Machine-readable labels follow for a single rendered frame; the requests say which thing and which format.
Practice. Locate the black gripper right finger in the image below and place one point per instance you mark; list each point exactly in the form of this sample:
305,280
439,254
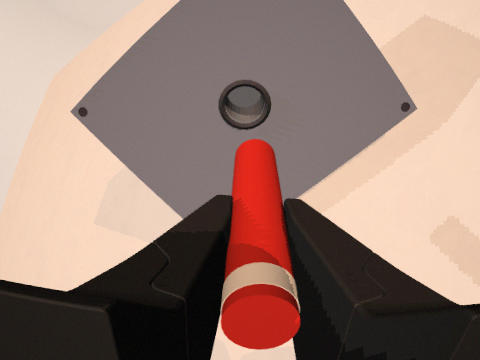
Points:
354,305

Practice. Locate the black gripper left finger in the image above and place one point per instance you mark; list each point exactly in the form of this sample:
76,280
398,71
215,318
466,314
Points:
163,303

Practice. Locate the grey flat panel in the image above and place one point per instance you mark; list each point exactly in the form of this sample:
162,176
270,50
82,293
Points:
302,75

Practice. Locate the red peg with white band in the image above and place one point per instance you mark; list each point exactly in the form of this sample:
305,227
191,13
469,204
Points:
260,307

